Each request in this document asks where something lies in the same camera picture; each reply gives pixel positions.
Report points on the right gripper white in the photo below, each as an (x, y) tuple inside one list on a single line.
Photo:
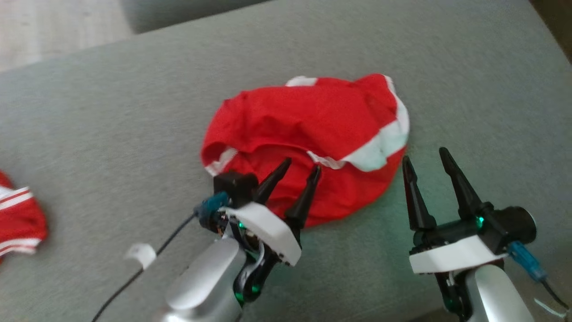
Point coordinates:
[(451, 257)]

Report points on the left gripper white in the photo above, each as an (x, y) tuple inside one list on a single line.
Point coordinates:
[(268, 228)]

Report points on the red garment with white trim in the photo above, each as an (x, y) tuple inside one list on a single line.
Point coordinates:
[(313, 120)]

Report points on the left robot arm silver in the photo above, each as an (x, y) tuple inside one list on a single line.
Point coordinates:
[(205, 277)]

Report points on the red garment with white stripes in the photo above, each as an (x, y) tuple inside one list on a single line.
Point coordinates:
[(18, 219)]

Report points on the grey fabric sofa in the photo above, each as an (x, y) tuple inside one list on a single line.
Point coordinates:
[(111, 112)]

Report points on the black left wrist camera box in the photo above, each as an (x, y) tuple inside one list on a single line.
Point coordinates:
[(234, 185)]

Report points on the black right wrist camera cylinder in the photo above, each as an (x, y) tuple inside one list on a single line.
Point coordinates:
[(514, 226)]

